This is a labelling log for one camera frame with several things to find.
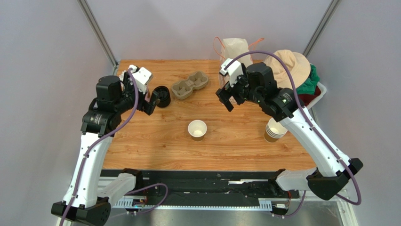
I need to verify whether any stack of paper cups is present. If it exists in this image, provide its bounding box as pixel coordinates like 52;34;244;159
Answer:
264;118;288;143

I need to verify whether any green cloth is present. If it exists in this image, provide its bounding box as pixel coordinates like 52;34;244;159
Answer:
296;64;320;95

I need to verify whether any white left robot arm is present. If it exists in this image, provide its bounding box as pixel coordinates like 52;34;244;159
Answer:
51;72;159;226

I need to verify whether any dark red cloth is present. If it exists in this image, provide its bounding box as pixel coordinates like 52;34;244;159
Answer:
298;86;321;106

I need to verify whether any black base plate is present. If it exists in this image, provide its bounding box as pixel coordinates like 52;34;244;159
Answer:
97;169;311;207

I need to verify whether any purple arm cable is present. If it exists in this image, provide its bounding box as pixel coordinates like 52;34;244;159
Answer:
225;50;362;218
59;67;169;226

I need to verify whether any beige bucket hat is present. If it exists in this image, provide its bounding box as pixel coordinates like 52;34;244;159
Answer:
264;49;311;89

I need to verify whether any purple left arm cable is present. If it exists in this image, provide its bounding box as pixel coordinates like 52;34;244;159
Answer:
59;67;169;226

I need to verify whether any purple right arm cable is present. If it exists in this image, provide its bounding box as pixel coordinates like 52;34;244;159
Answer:
225;50;362;218

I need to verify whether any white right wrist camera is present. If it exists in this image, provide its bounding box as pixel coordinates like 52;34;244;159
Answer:
218;58;243;88

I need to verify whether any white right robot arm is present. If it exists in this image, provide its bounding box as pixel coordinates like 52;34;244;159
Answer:
216;61;363;200

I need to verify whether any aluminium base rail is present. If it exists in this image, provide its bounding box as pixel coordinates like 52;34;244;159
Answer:
56;175;358;226

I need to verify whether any single paper coffee cup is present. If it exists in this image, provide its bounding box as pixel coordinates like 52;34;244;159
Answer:
187;120;208;141

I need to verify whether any white plastic basket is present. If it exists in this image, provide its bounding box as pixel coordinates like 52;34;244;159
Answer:
307;82;327;110

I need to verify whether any white paper takeout bag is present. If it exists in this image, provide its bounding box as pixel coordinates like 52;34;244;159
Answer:
213;36;264;88

